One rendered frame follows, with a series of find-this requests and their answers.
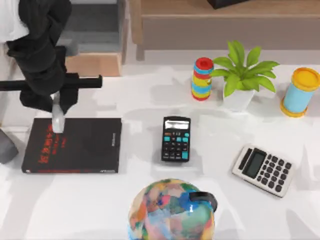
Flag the pale wooden drawer front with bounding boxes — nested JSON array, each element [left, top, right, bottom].
[[65, 51, 124, 77]]

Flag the pale grey rounded box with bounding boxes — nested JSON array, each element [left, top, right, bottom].
[[51, 93, 66, 134]]

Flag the grey pierced drawer inside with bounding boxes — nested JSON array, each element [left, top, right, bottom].
[[57, 0, 126, 54]]

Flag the black book with red lettering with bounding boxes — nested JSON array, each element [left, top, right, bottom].
[[21, 117, 123, 175]]

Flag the black calculator with teal keys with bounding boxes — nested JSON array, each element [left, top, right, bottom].
[[160, 115, 192, 163]]

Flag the stack of coloured rings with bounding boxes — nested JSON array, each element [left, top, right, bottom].
[[190, 56, 215, 102]]

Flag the wooden open shelf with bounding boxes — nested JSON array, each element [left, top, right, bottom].
[[128, 0, 320, 62]]

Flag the green plant in white pot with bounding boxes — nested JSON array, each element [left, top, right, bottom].
[[209, 40, 281, 113]]

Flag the black item on shelf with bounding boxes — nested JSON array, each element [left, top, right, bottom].
[[206, 0, 252, 11]]

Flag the colourful globe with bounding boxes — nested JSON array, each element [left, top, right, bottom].
[[127, 177, 219, 240]]

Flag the white calculator with black keys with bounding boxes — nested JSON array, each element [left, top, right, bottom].
[[231, 143, 295, 199]]

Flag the blue cylinder with yellow lid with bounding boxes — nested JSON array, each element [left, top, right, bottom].
[[279, 67, 320, 118]]

